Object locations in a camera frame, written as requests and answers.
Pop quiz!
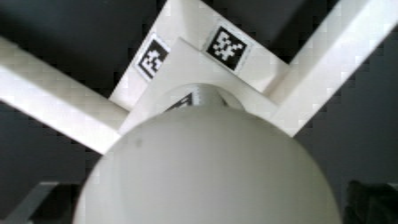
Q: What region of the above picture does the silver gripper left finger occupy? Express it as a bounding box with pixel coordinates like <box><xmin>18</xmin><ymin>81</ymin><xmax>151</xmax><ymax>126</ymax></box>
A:
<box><xmin>2</xmin><ymin>181</ymin><xmax>80</xmax><ymax>224</ymax></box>

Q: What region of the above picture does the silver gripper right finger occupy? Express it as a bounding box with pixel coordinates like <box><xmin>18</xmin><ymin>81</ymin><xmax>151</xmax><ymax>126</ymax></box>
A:
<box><xmin>343</xmin><ymin>180</ymin><xmax>398</xmax><ymax>224</ymax></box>

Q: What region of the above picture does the white lamp bulb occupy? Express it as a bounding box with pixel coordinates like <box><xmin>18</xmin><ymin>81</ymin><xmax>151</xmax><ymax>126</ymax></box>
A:
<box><xmin>73</xmin><ymin>85</ymin><xmax>341</xmax><ymax>224</ymax></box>

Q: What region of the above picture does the white lamp base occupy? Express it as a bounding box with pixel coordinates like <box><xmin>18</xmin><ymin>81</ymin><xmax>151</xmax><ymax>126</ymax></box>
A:
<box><xmin>110</xmin><ymin>0</ymin><xmax>288</xmax><ymax>132</ymax></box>

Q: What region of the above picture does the white fence frame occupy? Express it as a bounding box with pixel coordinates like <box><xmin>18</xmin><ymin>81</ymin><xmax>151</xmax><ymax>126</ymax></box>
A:
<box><xmin>0</xmin><ymin>0</ymin><xmax>398</xmax><ymax>153</ymax></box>

